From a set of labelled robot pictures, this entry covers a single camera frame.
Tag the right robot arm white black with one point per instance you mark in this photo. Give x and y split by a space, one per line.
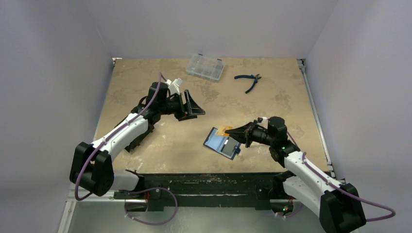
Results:
336 204

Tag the clear plastic organizer box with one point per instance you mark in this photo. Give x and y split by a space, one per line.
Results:
206 68

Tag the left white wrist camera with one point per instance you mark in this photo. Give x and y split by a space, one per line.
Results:
174 85

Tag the orange credit card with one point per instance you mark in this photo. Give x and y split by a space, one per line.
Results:
221 131

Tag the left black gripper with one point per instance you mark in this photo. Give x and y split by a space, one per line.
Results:
191 109

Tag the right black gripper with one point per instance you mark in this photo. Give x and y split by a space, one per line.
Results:
250 134

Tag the black aluminium mounting rail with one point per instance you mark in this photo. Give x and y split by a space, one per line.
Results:
259 190

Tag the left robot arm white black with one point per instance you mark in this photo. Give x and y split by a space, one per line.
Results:
92 164

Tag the black card tray box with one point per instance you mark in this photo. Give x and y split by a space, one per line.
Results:
137 141

